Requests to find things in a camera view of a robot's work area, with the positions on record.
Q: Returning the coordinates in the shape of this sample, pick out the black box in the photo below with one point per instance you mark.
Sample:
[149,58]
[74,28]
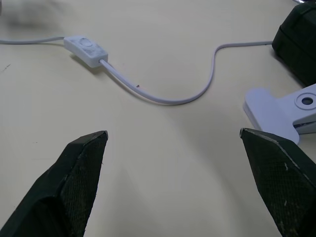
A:
[297,42]

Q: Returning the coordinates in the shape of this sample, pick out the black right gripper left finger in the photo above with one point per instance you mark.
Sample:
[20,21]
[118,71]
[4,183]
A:
[61,192]

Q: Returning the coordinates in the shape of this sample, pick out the white plastic clamp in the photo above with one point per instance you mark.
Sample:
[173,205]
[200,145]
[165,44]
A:
[279,111]

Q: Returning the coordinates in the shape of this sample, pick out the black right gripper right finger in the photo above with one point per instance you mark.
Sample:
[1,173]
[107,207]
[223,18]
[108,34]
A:
[276,182]

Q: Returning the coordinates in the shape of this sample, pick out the white inline cord switch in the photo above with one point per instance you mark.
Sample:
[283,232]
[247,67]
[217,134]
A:
[86,50]

